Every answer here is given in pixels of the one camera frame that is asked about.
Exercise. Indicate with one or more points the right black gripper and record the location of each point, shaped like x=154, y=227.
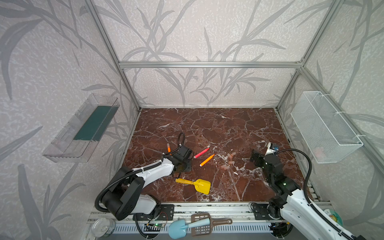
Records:
x=257, y=158

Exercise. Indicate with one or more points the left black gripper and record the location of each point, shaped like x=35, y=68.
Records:
x=186, y=166

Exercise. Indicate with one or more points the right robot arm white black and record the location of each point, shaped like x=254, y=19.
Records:
x=292, y=203

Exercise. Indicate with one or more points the pink highlighter centre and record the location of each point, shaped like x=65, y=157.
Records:
x=201, y=153

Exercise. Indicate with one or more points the yellow toy shovel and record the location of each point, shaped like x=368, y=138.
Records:
x=200, y=185

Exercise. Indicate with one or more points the light blue toy shovel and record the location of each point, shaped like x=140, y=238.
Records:
x=178, y=229

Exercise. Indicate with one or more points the small circuit board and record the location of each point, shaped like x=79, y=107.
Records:
x=156, y=227

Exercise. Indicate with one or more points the brown toy sieve scoop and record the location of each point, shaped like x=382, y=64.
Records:
x=207, y=229

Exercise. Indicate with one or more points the clear round container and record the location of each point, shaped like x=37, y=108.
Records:
x=103, y=227

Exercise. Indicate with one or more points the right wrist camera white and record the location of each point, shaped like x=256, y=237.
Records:
x=272, y=148

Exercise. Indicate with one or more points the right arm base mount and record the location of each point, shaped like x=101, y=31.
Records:
x=261, y=213

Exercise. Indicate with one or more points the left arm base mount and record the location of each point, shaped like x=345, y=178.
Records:
x=163, y=212

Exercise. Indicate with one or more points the white wire mesh basket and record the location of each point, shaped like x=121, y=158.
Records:
x=326, y=132

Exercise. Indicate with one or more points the clear plastic wall tray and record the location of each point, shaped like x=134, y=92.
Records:
x=79, y=138

